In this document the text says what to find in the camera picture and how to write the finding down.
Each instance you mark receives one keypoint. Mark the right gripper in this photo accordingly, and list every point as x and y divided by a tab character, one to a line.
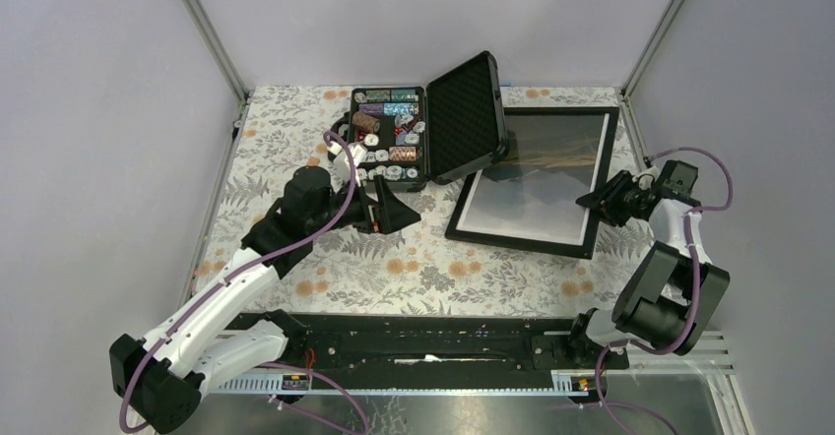
604	201

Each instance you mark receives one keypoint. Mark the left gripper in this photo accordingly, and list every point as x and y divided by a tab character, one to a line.
390	214

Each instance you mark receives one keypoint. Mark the wooden picture frame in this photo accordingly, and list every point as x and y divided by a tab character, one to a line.
456	230

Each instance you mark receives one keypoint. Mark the landscape photo print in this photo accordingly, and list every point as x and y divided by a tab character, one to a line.
541	178

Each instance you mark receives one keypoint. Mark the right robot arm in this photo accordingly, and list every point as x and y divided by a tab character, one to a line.
667	303

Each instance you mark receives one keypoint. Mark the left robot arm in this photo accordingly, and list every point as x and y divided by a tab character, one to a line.
162	376

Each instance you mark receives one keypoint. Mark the orange poker chip stack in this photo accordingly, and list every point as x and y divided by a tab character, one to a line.
404	153

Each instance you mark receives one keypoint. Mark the floral tablecloth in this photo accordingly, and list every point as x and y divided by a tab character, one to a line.
414	272

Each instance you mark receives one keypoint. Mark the black poker chip case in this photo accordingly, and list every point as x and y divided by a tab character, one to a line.
456	121

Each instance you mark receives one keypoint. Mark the brown poker chip stack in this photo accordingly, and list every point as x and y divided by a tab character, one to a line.
365	123

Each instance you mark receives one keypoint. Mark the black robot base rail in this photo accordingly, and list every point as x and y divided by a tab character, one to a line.
401	353

